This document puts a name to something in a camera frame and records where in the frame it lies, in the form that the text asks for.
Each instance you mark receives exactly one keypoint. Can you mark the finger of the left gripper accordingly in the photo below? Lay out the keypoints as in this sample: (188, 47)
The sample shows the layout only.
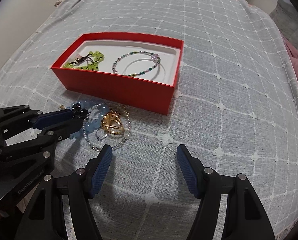
(52, 118)
(64, 129)

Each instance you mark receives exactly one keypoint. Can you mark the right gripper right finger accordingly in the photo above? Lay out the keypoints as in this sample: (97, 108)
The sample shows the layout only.
(245, 216)

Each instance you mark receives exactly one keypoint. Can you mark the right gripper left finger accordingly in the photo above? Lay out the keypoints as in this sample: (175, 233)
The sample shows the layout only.
(44, 218)

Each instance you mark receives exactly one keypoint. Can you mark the black bead charm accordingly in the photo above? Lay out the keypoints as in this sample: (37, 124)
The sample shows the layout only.
(78, 110)

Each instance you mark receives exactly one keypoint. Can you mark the red jewelry box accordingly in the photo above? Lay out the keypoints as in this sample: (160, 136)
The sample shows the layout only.
(135, 69)

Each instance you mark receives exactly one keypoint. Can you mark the grey checked bedspread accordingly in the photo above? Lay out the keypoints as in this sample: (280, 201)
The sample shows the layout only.
(235, 108)

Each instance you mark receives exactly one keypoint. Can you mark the grey pillow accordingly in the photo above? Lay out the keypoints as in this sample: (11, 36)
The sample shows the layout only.
(285, 17)

